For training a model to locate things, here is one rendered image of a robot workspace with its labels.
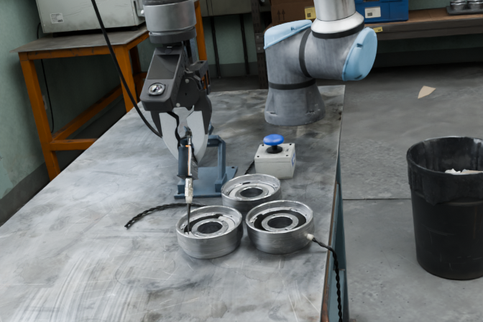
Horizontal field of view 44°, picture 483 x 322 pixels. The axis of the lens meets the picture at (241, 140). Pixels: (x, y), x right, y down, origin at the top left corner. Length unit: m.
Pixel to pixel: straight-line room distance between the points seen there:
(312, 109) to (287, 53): 0.16
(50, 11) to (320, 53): 2.20
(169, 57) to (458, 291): 1.57
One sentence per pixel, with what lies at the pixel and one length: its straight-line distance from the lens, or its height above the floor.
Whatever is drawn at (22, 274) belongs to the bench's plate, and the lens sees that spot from 1.01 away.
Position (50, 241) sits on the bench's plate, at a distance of 1.08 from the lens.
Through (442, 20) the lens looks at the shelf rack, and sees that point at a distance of 4.39.
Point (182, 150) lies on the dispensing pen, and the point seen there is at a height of 0.95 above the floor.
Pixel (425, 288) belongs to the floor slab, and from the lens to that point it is 2.23.
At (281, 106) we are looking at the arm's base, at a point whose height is 0.85.
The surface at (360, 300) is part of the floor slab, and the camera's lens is 2.17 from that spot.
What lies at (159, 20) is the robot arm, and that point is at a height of 1.15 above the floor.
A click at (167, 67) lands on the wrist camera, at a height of 1.09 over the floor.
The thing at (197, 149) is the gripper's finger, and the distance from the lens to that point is 0.94.
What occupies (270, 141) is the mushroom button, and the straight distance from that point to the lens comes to 1.14.
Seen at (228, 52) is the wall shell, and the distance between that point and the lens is 5.10.
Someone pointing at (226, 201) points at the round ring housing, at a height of 0.83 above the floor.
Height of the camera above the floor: 1.28
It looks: 21 degrees down
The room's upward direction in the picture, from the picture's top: 7 degrees counter-clockwise
